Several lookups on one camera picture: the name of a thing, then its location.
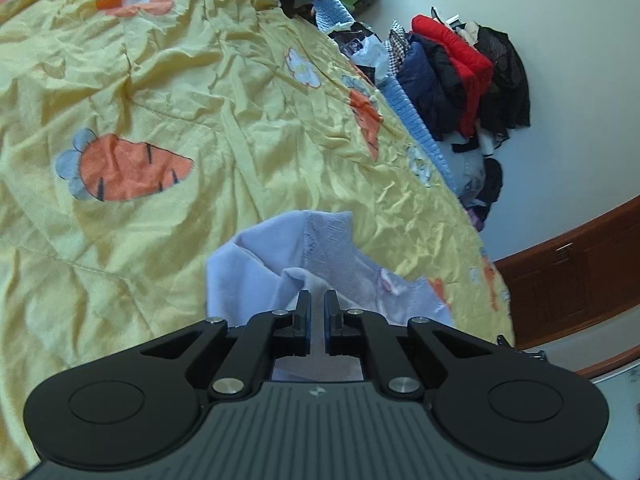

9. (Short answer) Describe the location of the navy jacket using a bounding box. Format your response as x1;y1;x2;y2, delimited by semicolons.
397;42;461;141

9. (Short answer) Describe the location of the lavender long-sleeve shirt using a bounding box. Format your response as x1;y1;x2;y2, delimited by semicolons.
206;210;456;383

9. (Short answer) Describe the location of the yellow carrot and sheep quilt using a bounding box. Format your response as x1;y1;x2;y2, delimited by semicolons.
0;0;516;461

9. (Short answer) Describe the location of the houndstooth cloth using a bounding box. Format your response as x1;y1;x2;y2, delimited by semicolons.
385;20;413;78

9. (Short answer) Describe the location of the red jacket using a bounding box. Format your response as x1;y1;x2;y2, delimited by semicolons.
411;14;496;138

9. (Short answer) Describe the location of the black clothes pile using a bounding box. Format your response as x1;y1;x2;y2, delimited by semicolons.
475;22;532;141

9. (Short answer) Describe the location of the blue knitted blanket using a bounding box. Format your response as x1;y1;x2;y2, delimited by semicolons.
312;0;463;196

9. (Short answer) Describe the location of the pale floral bundle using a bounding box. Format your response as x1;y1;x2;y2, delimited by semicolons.
447;147;488;206

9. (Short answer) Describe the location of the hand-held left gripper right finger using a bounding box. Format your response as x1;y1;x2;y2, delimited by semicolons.
324;289;501;402

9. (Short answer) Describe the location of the wooden cabinet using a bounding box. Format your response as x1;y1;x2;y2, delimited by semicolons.
492;197;640;376

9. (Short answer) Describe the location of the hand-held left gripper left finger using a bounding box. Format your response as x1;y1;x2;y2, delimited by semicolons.
137;290;313;402

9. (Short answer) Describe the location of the black bag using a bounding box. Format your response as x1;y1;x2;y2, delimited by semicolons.
477;157;505;203

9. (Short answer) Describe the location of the white plastic bag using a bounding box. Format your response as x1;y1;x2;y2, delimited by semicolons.
330;20;401;83

